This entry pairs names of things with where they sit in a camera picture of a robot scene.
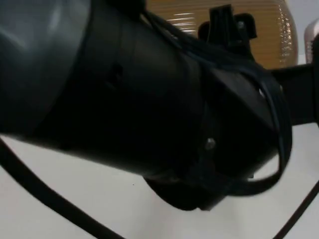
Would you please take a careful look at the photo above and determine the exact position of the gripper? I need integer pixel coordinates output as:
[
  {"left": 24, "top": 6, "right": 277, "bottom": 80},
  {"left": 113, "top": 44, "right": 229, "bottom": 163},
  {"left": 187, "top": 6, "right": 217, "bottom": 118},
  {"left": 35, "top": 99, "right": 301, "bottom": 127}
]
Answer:
[{"left": 144, "top": 56, "right": 319, "bottom": 212}]

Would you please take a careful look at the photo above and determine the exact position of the black cable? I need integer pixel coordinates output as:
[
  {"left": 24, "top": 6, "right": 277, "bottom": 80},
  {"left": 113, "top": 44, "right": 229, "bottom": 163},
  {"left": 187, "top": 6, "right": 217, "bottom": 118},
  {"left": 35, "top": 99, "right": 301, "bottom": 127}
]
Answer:
[
  {"left": 143, "top": 9, "right": 294, "bottom": 196},
  {"left": 0, "top": 137, "right": 127, "bottom": 239},
  {"left": 271, "top": 184, "right": 319, "bottom": 239}
]

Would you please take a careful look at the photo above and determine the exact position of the black mount bracket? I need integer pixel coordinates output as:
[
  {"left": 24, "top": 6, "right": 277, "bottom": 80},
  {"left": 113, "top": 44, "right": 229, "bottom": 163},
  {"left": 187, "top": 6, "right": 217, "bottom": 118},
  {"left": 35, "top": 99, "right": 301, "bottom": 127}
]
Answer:
[{"left": 198, "top": 5, "right": 258, "bottom": 48}]

